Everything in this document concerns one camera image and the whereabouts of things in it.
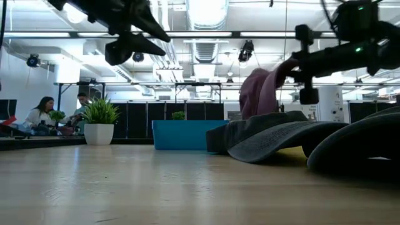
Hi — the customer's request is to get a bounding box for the black overhead light beam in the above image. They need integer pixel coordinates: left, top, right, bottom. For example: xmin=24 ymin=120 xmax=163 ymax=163
xmin=0 ymin=30 xmax=338 ymax=39

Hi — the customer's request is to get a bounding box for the white ceiling air duct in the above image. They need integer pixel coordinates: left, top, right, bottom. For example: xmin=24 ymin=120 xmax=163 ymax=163
xmin=186 ymin=0 xmax=229 ymax=31

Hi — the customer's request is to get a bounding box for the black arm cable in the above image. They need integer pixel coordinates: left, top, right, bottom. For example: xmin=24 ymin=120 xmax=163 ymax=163
xmin=0 ymin=0 xmax=8 ymax=51
xmin=320 ymin=0 xmax=341 ymax=36

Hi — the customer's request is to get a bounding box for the white ceiling vent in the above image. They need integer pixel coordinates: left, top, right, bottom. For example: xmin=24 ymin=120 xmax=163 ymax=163
xmin=192 ymin=42 xmax=219 ymax=64

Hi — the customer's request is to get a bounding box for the maroon baseball cap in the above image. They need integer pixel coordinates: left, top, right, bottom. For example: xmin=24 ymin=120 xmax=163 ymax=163
xmin=239 ymin=58 xmax=301 ymax=121

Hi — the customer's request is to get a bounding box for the green plant in white pot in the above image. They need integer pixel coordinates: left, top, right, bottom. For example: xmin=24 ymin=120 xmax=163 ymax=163
xmin=80 ymin=96 xmax=121 ymax=146

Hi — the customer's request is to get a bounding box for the blue plastic bin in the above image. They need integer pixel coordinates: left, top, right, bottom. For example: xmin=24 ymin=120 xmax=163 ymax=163
xmin=152 ymin=119 xmax=229 ymax=151

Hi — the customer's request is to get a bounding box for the black aluminium table frame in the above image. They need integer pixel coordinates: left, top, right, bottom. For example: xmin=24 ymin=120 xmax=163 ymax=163
xmin=0 ymin=136 xmax=154 ymax=151

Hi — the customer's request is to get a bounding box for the red object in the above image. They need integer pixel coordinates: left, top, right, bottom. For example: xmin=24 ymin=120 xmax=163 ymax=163
xmin=1 ymin=115 xmax=18 ymax=126

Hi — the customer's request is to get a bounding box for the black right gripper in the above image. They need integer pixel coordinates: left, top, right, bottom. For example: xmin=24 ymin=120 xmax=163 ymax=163
xmin=286 ymin=24 xmax=375 ymax=106

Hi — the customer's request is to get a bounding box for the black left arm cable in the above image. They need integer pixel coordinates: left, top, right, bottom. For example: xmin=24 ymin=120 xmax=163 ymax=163
xmin=0 ymin=0 xmax=8 ymax=51

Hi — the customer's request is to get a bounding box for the black monitor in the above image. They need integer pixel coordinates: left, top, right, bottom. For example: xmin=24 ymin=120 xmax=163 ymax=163
xmin=0 ymin=99 xmax=18 ymax=121

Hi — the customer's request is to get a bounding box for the person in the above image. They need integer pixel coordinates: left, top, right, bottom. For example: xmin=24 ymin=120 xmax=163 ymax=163
xmin=70 ymin=92 xmax=92 ymax=134
xmin=24 ymin=96 xmax=68 ymax=136

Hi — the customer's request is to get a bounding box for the black partition wall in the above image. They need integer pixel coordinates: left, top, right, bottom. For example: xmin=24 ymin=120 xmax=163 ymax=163
xmin=112 ymin=102 xmax=225 ymax=139
xmin=349 ymin=101 xmax=400 ymax=124

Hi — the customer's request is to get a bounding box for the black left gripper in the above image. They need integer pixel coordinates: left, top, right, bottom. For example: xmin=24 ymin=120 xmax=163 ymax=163
xmin=89 ymin=0 xmax=172 ymax=66

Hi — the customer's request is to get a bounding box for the white pillar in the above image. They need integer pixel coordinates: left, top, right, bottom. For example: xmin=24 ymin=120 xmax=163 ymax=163
xmin=317 ymin=86 xmax=346 ymax=123

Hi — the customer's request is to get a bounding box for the thin hanging cable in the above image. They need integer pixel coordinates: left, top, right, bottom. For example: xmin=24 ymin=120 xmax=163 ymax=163
xmin=282 ymin=0 xmax=288 ymax=62

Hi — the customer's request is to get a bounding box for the dark grey baseball cap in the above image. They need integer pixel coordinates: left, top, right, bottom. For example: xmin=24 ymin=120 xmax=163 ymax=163
xmin=306 ymin=106 xmax=400 ymax=176
xmin=205 ymin=110 xmax=349 ymax=164

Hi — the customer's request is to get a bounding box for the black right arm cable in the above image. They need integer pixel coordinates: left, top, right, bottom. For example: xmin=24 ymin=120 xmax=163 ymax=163
xmin=320 ymin=0 xmax=341 ymax=36

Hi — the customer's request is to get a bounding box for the black background rig frame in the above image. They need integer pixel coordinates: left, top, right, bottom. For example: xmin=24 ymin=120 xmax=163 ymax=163
xmin=53 ymin=81 xmax=223 ymax=104

